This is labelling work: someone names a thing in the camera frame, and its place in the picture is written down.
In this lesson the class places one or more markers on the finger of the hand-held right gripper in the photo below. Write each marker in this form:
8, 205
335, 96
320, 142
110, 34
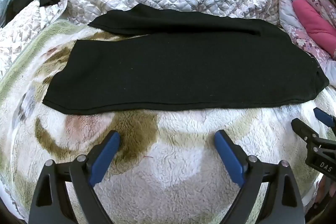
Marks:
302, 129
325, 117

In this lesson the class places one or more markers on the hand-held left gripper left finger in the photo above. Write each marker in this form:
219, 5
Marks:
105, 158

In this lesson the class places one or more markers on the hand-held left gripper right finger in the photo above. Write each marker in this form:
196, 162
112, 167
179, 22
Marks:
228, 155

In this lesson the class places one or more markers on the black pants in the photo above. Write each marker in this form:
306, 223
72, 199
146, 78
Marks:
183, 69

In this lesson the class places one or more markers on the person's right hand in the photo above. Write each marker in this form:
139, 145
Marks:
323, 190

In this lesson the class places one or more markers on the fleece floral blanket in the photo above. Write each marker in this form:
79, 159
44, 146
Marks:
170, 174

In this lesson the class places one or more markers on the pink cloth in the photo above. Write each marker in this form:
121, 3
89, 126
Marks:
312, 19

